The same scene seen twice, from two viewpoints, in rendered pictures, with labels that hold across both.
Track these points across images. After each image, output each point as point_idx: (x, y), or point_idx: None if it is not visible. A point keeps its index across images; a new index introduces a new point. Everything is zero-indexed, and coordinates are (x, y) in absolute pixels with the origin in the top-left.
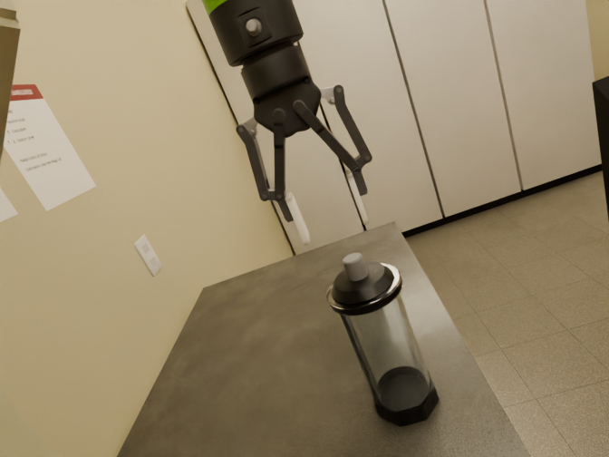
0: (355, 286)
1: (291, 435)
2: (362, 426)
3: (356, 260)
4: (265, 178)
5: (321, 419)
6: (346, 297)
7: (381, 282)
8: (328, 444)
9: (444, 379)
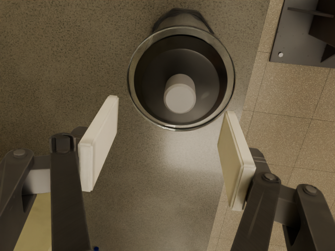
0: (168, 113)
1: (62, 28)
2: (133, 50)
3: (183, 112)
4: (21, 204)
5: (94, 23)
6: (152, 114)
7: (202, 117)
8: (100, 55)
9: (225, 33)
